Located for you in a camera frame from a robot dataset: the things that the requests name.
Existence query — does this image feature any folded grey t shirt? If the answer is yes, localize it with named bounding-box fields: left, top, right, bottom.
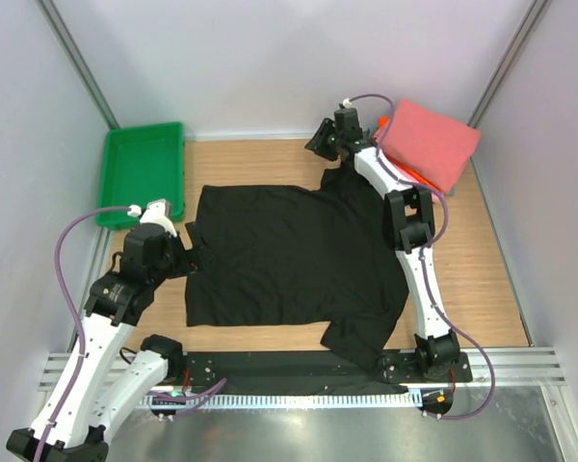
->
left=363, top=127, right=378, bottom=140

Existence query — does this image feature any white slotted cable duct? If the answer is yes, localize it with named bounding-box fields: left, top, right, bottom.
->
left=136, top=390, right=423, bottom=412

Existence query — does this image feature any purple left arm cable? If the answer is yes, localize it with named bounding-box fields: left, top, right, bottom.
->
left=33, top=205, right=228, bottom=462

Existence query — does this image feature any right aluminium corner post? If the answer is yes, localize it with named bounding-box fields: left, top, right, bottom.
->
left=466, top=0, right=553, bottom=131

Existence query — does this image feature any black t shirt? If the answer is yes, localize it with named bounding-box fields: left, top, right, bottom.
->
left=185, top=167, right=408, bottom=371

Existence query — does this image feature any aluminium frame rail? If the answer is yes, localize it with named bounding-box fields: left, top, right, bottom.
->
left=37, top=346, right=565, bottom=392

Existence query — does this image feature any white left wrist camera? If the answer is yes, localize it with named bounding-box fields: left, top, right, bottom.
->
left=127, top=199, right=178, bottom=238

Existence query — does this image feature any folded light pink t shirt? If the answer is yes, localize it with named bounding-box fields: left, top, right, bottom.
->
left=392, top=161, right=442, bottom=193

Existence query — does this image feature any aluminium corner post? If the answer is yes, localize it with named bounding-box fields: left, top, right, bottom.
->
left=37, top=0, right=120, bottom=130
left=466, top=0, right=553, bottom=131

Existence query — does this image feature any folded salmon pink t shirt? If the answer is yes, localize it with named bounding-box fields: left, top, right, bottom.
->
left=380, top=100, right=481, bottom=194

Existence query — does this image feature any green plastic bin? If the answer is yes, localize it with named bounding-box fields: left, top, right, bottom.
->
left=97, top=122, right=185, bottom=222

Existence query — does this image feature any left aluminium corner post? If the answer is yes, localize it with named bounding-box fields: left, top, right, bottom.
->
left=37, top=0, right=120, bottom=130

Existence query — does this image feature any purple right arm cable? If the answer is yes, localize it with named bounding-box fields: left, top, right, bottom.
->
left=349, top=92, right=496, bottom=423

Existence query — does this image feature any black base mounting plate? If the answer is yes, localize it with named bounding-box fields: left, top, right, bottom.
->
left=185, top=349, right=473, bottom=387

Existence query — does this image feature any folded orange t shirt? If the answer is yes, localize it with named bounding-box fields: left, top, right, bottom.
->
left=373, top=116, right=438, bottom=191

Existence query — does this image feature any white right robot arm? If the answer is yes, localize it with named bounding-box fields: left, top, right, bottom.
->
left=305, top=107, right=460, bottom=381

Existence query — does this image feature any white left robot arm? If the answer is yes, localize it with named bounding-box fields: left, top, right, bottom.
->
left=6, top=218, right=194, bottom=461

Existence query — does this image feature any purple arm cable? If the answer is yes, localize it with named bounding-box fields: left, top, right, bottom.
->
left=33, top=205, right=228, bottom=462
left=349, top=92, right=496, bottom=423

